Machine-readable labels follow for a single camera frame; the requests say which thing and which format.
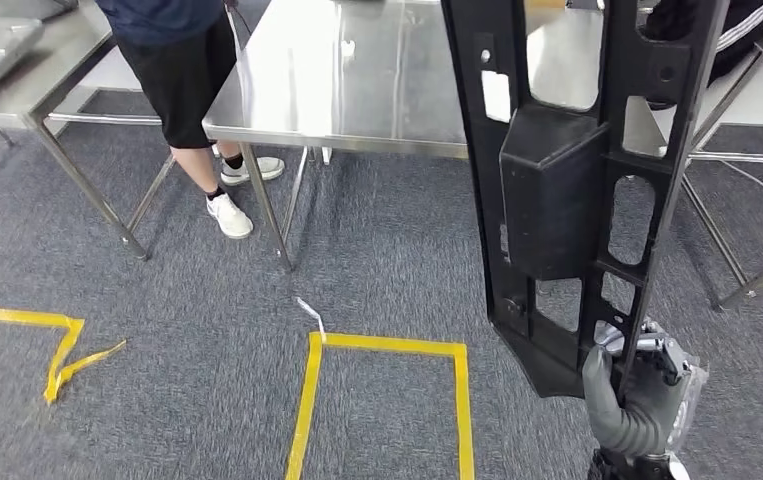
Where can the black plastic car part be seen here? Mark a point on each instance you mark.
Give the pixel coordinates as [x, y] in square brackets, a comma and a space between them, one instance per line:
[553, 199]

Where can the stainless steel workbench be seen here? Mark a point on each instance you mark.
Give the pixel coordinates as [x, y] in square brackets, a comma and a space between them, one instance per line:
[354, 73]

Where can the loose yellow floor tape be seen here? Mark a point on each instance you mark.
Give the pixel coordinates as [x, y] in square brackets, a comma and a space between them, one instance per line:
[10, 316]

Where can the yellow floor tape square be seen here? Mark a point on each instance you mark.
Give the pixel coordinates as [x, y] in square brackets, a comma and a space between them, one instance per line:
[388, 346]

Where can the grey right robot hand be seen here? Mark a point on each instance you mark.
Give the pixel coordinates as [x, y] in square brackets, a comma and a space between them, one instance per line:
[676, 391]

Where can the white tape scrap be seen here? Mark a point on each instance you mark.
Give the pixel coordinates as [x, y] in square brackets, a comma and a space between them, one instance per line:
[308, 310]

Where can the person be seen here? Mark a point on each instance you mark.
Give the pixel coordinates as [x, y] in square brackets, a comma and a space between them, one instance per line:
[176, 73]
[745, 26]

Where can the steel side table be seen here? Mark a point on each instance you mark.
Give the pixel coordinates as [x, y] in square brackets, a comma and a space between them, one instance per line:
[70, 60]

